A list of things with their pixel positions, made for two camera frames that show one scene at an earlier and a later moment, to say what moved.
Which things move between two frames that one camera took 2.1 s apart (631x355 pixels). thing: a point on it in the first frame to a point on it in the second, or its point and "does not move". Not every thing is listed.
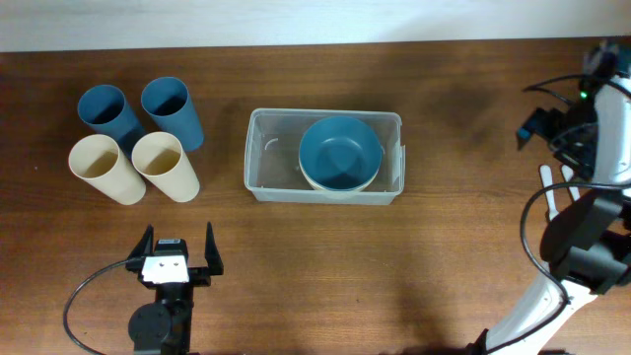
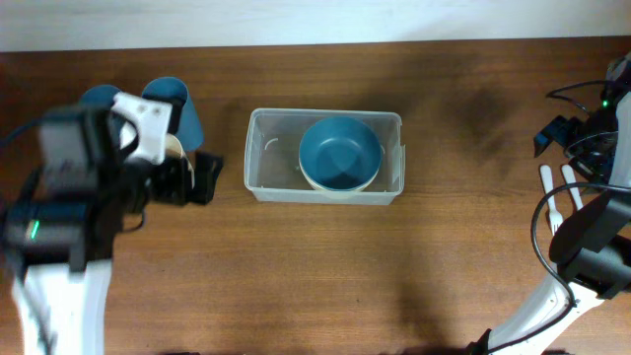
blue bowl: (340, 154) does not move
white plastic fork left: (546, 176) does not move
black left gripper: (201, 276) to (177, 190)
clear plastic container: (272, 162) does not move
